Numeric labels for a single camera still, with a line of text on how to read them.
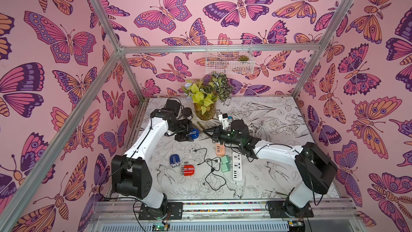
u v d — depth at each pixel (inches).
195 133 30.6
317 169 17.7
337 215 28.7
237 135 25.8
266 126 40.6
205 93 35.5
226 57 37.9
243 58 36.6
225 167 33.6
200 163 34.7
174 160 34.3
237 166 33.5
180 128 27.6
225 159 34.7
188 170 32.8
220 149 35.4
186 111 41.7
